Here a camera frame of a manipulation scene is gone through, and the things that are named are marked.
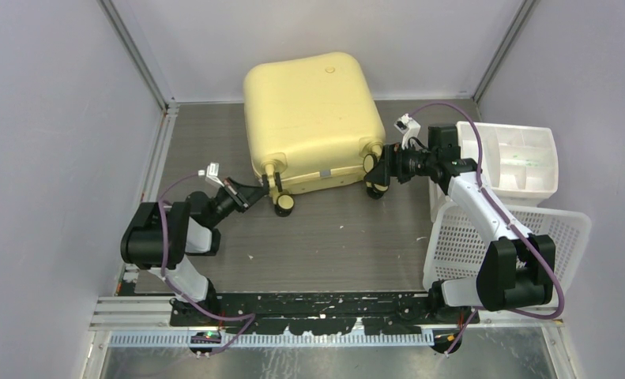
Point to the white divided organizer tray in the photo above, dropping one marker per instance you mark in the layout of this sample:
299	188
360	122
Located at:
520	163

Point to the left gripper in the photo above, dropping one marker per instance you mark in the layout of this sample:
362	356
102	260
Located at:
253	193

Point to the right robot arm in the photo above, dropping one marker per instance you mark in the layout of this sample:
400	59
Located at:
517	270

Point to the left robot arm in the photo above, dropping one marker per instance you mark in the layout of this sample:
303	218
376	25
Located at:
160	238

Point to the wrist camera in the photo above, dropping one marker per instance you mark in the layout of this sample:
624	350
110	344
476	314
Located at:
409	129
211	174

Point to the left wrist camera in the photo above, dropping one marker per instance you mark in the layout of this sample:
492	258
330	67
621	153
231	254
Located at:
211	174

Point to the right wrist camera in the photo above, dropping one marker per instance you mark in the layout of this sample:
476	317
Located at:
409	129

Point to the slotted metal cable duct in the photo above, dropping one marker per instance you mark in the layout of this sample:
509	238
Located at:
215	339

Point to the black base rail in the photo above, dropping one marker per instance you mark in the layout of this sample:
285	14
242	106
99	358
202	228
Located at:
320	313

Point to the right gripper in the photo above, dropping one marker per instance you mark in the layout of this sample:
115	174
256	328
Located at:
392	156

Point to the white perforated plastic basket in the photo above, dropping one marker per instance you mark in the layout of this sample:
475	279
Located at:
456	250

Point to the yellow hard-shell suitcase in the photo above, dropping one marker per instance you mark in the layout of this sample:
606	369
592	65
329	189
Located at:
311	123

